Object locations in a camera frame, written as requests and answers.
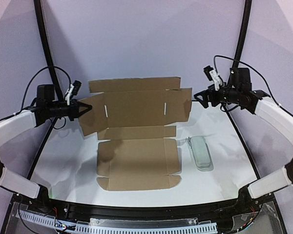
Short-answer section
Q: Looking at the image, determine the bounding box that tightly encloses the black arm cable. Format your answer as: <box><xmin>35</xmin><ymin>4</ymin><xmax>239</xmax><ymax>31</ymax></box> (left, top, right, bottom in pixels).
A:
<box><xmin>19</xmin><ymin>65</ymin><xmax>73</xmax><ymax>130</ymax></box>
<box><xmin>213</xmin><ymin>55</ymin><xmax>283</xmax><ymax>112</ymax></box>

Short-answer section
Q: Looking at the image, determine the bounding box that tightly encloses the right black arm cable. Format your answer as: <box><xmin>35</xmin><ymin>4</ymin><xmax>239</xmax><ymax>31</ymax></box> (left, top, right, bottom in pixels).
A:
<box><xmin>213</xmin><ymin>55</ymin><xmax>283</xmax><ymax>112</ymax></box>

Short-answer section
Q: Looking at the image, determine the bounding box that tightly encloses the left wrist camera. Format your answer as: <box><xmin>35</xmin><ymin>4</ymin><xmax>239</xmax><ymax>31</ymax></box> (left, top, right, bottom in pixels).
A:
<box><xmin>64</xmin><ymin>80</ymin><xmax>82</xmax><ymax>106</ymax></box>

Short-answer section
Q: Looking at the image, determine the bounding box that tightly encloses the right black frame post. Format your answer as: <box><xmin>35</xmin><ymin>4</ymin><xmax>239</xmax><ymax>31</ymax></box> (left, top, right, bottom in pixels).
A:
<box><xmin>230</xmin><ymin>0</ymin><xmax>252</xmax><ymax>71</ymax></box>

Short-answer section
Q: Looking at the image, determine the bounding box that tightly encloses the pale green glasses case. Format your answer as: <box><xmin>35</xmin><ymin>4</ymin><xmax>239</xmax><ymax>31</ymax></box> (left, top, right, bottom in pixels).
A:
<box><xmin>187</xmin><ymin>136</ymin><xmax>213</xmax><ymax>172</ymax></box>

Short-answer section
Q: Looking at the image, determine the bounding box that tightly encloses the black frame post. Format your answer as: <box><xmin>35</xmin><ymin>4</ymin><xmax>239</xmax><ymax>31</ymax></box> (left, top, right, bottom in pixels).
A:
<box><xmin>33</xmin><ymin>0</ymin><xmax>63</xmax><ymax>101</ymax></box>
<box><xmin>230</xmin><ymin>0</ymin><xmax>252</xmax><ymax>71</ymax></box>

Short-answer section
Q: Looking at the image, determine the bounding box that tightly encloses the left black frame post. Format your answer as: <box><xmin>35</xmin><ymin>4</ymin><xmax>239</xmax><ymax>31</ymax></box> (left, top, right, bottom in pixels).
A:
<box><xmin>33</xmin><ymin>0</ymin><xmax>63</xmax><ymax>101</ymax></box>

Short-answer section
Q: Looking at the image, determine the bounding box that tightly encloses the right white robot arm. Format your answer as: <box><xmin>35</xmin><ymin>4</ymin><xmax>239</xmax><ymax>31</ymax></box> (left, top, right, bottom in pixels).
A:
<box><xmin>194</xmin><ymin>66</ymin><xmax>293</xmax><ymax>209</ymax></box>

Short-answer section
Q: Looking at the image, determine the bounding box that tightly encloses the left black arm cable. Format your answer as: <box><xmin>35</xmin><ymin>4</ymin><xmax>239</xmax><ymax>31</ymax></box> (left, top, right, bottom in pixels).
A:
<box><xmin>19</xmin><ymin>65</ymin><xmax>73</xmax><ymax>130</ymax></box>

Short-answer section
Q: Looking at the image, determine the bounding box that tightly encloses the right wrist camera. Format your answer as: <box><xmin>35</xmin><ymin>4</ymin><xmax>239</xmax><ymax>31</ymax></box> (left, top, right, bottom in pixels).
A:
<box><xmin>203</xmin><ymin>66</ymin><xmax>224</xmax><ymax>91</ymax></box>

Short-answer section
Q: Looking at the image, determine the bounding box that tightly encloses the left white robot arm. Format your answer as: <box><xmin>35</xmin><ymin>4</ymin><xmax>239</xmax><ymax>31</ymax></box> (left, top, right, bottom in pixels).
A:
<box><xmin>0</xmin><ymin>80</ymin><xmax>92</xmax><ymax>208</ymax></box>

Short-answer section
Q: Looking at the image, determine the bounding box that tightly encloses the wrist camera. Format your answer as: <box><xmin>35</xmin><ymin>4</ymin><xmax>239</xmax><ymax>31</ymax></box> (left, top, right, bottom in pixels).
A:
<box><xmin>203</xmin><ymin>66</ymin><xmax>224</xmax><ymax>91</ymax></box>
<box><xmin>64</xmin><ymin>80</ymin><xmax>82</xmax><ymax>106</ymax></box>

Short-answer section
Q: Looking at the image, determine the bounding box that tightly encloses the brown cardboard box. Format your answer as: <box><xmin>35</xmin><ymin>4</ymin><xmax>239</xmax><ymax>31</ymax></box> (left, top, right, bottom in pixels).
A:
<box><xmin>79</xmin><ymin>77</ymin><xmax>192</xmax><ymax>191</ymax></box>

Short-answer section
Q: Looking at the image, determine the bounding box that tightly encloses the black front frame rail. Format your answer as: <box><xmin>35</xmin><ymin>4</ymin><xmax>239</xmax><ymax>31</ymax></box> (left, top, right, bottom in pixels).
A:
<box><xmin>50</xmin><ymin>199</ymin><xmax>236</xmax><ymax>221</ymax></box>

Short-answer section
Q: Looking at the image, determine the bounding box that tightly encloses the white slotted cable duct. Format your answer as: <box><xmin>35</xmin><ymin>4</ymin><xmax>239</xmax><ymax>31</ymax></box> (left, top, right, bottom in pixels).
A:
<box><xmin>13</xmin><ymin>210</ymin><xmax>218</xmax><ymax>234</ymax></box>

